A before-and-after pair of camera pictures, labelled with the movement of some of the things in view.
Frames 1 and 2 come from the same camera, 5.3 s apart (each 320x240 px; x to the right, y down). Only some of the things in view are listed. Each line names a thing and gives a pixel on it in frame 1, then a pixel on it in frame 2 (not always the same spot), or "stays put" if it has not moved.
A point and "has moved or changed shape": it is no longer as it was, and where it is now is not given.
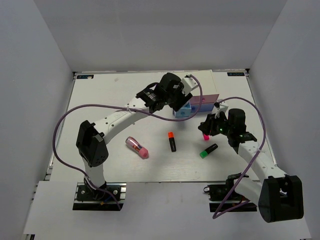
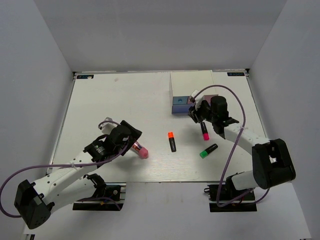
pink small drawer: [205, 99] stays put
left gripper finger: [182, 102] -> [129, 146]
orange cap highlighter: [172, 141] stays put
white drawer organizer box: [206, 78] stays put
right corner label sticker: [235, 74] stays put
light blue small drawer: [185, 111] has moved or changed shape
